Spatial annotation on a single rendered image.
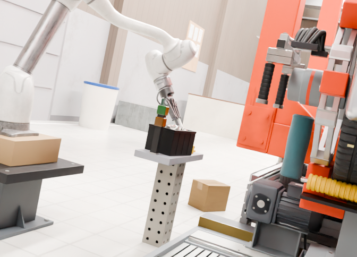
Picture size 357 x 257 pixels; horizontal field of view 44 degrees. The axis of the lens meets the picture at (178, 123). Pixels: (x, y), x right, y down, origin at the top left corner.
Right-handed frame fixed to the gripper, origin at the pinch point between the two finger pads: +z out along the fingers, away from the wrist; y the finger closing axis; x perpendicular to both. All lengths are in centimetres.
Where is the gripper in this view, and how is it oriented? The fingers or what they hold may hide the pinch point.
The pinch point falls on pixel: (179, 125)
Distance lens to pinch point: 226.4
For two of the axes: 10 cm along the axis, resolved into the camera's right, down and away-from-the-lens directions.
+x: 8.6, -3.9, -3.4
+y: -3.8, -0.2, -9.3
